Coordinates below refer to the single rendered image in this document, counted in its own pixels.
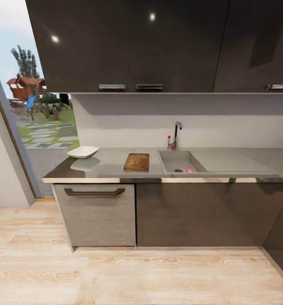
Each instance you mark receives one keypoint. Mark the cabinet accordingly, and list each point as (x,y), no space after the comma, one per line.
(128,46)
(251,53)

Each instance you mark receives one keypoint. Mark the drop in sink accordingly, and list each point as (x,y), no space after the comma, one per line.
(208,161)

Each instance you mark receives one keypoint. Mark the fixed window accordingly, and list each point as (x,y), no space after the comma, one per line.
(41,124)

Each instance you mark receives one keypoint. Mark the dishwasher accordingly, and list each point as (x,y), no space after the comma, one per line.
(99,214)

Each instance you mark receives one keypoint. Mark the cutting board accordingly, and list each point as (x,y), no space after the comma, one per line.
(137,161)

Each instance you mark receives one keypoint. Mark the bowl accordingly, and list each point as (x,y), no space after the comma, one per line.
(83,152)

